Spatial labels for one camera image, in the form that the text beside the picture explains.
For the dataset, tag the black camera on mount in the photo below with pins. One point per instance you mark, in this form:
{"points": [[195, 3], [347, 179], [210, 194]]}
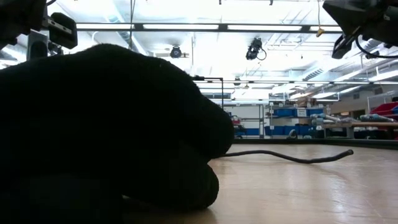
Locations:
{"points": [[253, 49]]}

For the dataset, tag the yellow hanging tag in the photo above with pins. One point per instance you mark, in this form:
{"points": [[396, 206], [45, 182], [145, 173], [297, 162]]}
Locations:
{"points": [[320, 32]]}

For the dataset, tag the round black ceiling fixture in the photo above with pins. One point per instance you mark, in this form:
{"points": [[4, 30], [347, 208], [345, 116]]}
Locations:
{"points": [[176, 53]]}

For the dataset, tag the grey box on stand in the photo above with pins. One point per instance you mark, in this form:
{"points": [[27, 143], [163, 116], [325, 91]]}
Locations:
{"points": [[37, 49]]}

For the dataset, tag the red and blue box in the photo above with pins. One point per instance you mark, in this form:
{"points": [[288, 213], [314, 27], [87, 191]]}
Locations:
{"points": [[385, 110]]}

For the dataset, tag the LED light bar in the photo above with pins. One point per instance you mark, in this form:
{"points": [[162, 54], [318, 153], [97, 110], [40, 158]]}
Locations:
{"points": [[186, 27]]}

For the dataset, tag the black fabric bundle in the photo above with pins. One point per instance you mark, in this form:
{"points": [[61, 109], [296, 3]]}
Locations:
{"points": [[93, 93]]}

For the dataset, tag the blue storage bin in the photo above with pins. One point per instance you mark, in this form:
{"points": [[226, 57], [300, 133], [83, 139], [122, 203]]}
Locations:
{"points": [[315, 111], [250, 132], [284, 112], [280, 130]]}

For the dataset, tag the grey metal shelf rack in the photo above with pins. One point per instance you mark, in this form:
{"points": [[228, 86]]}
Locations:
{"points": [[261, 109]]}

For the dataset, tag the wooden workbench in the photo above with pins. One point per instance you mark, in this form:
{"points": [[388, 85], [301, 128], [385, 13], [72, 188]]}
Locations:
{"points": [[373, 125]]}

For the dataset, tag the black aluminium table frame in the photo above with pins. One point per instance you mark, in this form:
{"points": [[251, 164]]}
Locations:
{"points": [[357, 143]]}

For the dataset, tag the thin black frame stand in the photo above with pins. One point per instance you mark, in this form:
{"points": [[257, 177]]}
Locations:
{"points": [[199, 77]]}

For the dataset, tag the small black device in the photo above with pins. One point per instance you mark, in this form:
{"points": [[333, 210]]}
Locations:
{"points": [[55, 49]]}

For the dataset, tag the grey wrapped bundle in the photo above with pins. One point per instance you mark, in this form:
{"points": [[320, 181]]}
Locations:
{"points": [[376, 118], [332, 118]]}

